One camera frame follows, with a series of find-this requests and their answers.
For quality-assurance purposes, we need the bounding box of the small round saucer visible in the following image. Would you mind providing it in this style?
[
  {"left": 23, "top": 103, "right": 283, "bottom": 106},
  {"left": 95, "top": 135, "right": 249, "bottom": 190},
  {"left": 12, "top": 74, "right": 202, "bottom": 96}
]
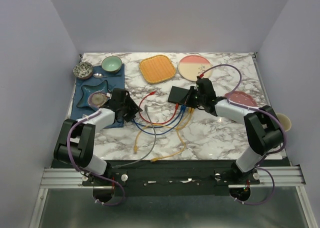
[{"left": 87, "top": 92, "right": 109, "bottom": 107}]

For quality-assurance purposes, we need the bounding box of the silver metal spoon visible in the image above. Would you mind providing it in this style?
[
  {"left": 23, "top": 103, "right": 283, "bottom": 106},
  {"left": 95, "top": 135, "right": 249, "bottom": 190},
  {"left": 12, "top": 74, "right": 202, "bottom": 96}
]
[{"left": 93, "top": 73, "right": 121, "bottom": 79}]

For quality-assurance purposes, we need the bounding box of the red ethernet cable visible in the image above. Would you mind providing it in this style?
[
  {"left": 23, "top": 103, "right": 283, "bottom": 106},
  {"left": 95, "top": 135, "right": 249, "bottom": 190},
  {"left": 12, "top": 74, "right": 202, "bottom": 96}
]
[{"left": 138, "top": 90, "right": 181, "bottom": 125}]

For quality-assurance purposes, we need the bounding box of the blue cloth placemat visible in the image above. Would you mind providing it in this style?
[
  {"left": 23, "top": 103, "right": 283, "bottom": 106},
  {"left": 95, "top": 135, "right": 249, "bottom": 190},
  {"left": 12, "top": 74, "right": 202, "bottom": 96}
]
[{"left": 70, "top": 64, "right": 125, "bottom": 120}]

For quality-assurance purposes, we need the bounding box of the pink dotted plate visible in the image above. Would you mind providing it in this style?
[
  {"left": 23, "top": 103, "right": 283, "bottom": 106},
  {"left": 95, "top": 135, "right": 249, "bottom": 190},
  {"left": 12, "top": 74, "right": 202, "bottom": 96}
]
[{"left": 224, "top": 91, "right": 257, "bottom": 107}]

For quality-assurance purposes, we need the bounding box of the black network switch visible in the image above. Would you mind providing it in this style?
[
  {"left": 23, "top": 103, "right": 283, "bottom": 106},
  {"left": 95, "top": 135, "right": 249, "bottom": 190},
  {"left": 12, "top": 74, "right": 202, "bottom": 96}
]
[{"left": 167, "top": 86, "right": 198, "bottom": 109}]

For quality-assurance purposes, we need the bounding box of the aluminium rail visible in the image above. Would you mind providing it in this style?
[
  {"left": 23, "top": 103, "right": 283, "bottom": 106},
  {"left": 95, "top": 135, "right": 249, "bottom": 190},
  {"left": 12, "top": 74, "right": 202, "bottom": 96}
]
[{"left": 40, "top": 166, "right": 306, "bottom": 189}]

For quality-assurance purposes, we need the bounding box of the green ceramic bowl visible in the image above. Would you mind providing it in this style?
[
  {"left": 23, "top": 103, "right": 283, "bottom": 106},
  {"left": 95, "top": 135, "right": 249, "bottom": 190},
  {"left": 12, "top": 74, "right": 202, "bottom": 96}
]
[{"left": 101, "top": 56, "right": 123, "bottom": 74}]

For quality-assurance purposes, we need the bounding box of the cream ceramic mug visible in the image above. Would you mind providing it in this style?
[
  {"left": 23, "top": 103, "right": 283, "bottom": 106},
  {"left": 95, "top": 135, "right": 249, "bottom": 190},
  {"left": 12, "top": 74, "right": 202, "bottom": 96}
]
[{"left": 276, "top": 112, "right": 292, "bottom": 132}]

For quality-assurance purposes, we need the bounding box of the grey ethernet cable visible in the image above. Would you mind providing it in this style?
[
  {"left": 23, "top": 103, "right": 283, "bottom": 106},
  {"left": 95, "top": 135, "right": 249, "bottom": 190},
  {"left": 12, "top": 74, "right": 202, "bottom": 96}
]
[{"left": 111, "top": 105, "right": 158, "bottom": 169}]

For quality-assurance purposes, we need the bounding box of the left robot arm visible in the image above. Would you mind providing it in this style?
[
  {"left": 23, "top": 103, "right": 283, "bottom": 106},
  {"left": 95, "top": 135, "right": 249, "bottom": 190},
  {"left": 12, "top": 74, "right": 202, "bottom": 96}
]
[{"left": 53, "top": 88, "right": 142, "bottom": 186}]

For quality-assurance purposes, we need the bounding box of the blue star-shaped dish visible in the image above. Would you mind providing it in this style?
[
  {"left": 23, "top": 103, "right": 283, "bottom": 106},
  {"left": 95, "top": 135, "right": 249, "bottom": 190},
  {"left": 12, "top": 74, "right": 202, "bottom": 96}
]
[{"left": 73, "top": 80, "right": 116, "bottom": 111}]

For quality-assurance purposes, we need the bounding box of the patterned small bowl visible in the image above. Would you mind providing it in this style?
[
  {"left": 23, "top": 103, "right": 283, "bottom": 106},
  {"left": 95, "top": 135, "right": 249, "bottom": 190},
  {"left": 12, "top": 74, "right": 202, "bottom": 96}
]
[{"left": 72, "top": 62, "right": 94, "bottom": 80}]

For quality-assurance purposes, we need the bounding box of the orange woven square tray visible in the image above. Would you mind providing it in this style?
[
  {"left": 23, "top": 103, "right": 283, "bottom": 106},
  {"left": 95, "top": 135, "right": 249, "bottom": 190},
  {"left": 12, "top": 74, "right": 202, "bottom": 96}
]
[{"left": 139, "top": 54, "right": 176, "bottom": 84}]

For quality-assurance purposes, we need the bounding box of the blue ethernet cable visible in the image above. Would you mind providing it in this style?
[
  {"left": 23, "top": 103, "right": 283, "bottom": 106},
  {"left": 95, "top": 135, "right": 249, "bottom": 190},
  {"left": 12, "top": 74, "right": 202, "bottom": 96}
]
[
  {"left": 134, "top": 106, "right": 187, "bottom": 129},
  {"left": 131, "top": 106, "right": 186, "bottom": 136}
]

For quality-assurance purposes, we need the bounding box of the pink and cream plate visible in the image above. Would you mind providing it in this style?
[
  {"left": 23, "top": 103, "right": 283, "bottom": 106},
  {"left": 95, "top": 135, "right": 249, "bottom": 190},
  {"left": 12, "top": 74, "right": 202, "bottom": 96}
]
[{"left": 177, "top": 55, "right": 212, "bottom": 82}]

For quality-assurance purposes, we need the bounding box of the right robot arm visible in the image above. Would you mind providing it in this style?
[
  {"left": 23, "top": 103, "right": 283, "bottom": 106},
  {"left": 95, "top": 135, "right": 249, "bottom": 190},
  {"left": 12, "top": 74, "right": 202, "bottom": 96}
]
[{"left": 168, "top": 77, "right": 287, "bottom": 184}]

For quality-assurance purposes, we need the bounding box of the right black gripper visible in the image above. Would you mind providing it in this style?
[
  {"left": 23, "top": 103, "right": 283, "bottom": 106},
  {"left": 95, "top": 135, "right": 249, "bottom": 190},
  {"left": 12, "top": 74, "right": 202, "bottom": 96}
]
[{"left": 179, "top": 86, "right": 206, "bottom": 109}]

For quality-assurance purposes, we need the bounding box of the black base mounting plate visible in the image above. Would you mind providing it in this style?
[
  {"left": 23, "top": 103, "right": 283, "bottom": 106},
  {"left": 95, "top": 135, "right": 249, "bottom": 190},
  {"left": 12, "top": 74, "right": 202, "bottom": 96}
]
[{"left": 82, "top": 160, "right": 260, "bottom": 197}]

